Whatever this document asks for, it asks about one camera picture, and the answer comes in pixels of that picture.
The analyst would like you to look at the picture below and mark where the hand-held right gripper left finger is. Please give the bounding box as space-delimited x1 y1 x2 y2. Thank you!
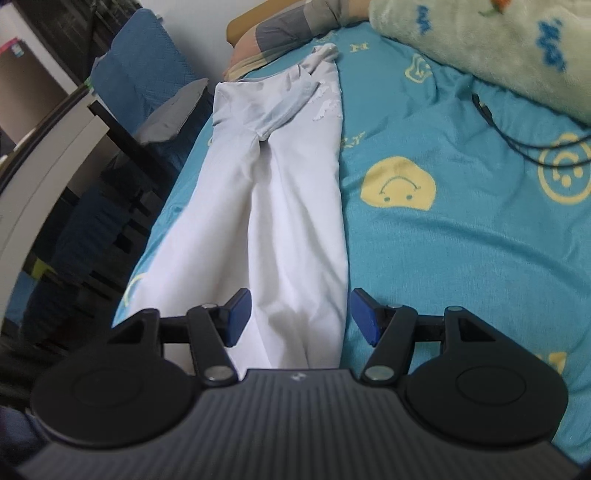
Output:
107 288 253 387

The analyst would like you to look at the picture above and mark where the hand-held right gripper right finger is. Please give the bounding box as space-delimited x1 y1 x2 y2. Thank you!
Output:
350 288 502 385

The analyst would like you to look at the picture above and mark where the white shirt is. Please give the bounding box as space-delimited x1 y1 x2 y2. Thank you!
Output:
124 43 350 371

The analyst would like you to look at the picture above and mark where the blue smiley print bed sheet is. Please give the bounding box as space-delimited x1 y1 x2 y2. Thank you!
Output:
111 21 591 464

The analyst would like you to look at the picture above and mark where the grey seat cushion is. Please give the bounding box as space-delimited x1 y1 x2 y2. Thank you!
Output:
133 78 211 147

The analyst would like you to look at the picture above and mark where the white and black table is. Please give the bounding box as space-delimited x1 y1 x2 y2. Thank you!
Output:
0 84 182 326

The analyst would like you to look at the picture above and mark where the blue covered chair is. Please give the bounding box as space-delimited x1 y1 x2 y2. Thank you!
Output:
87 7 209 183

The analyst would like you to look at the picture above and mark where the mustard bed headboard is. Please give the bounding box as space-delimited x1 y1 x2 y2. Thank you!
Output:
226 8 265 47

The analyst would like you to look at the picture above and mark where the patchwork pillow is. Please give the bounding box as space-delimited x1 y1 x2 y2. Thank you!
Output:
223 0 371 83

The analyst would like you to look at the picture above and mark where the green fleece printed blanket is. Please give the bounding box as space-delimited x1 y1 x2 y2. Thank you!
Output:
368 0 591 126

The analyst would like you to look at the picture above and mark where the black cable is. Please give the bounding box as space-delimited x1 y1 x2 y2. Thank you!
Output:
471 91 591 168

